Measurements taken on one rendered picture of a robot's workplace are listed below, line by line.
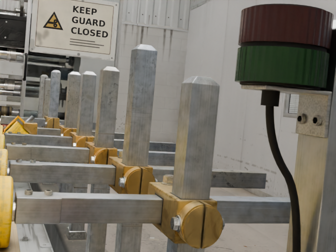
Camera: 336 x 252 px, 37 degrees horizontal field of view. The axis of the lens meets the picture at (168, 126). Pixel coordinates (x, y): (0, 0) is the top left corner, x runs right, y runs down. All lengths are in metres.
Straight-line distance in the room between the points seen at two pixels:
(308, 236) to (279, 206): 0.33
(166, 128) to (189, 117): 8.95
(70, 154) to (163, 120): 8.42
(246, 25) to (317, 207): 0.13
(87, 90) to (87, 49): 1.57
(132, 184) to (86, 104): 0.54
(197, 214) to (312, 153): 0.23
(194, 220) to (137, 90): 0.31
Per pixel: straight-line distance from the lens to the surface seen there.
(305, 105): 0.36
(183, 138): 0.58
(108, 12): 2.90
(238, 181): 0.94
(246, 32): 0.33
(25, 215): 0.58
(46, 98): 2.29
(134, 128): 0.81
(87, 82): 1.29
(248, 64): 0.32
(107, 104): 1.05
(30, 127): 1.57
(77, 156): 1.09
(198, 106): 0.57
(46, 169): 0.83
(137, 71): 0.80
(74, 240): 1.34
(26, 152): 1.07
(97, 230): 1.09
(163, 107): 9.47
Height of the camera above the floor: 1.08
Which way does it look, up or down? 3 degrees down
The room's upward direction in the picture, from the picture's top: 5 degrees clockwise
